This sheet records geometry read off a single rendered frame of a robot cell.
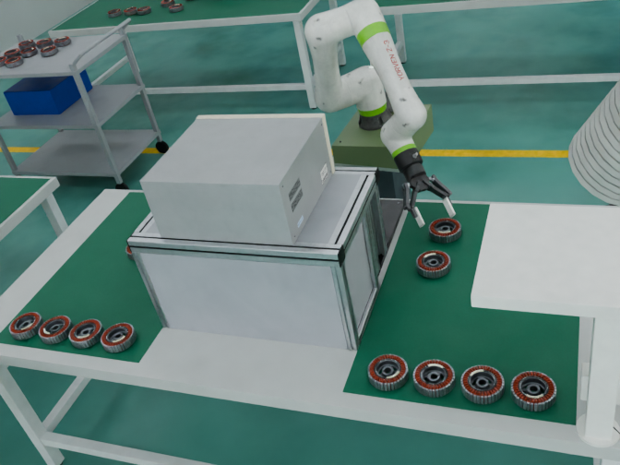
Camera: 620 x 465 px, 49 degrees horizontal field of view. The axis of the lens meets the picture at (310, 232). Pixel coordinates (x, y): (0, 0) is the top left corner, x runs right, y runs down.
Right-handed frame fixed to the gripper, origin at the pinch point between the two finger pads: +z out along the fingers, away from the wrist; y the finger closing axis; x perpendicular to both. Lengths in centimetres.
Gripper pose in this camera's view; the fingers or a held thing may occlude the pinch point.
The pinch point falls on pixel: (436, 218)
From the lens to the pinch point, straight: 242.1
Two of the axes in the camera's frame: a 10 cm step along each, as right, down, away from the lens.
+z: 3.9, 8.9, -2.4
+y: 8.7, -2.7, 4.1
